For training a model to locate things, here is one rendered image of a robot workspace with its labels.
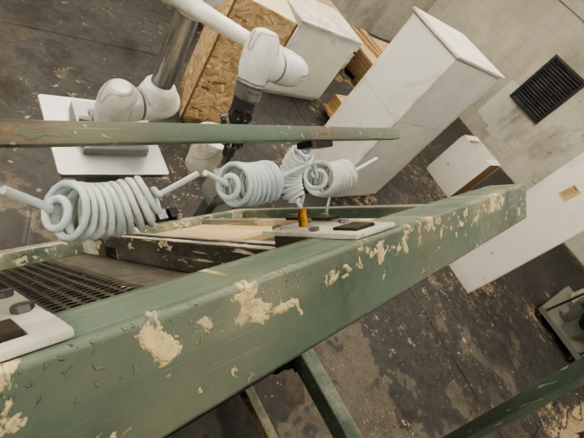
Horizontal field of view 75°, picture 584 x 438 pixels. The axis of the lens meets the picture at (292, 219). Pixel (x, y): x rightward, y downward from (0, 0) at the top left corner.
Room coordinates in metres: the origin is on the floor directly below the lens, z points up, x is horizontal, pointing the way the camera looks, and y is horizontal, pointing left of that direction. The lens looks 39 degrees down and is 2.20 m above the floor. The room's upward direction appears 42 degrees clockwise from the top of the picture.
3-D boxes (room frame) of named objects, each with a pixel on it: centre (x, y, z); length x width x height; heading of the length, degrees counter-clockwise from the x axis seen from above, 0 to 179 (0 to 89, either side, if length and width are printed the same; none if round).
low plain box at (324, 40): (4.55, 1.31, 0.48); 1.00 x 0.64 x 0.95; 151
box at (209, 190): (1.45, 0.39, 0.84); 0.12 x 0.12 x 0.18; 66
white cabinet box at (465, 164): (5.82, -1.35, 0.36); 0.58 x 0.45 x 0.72; 61
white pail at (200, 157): (2.37, 0.87, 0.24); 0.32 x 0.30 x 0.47; 151
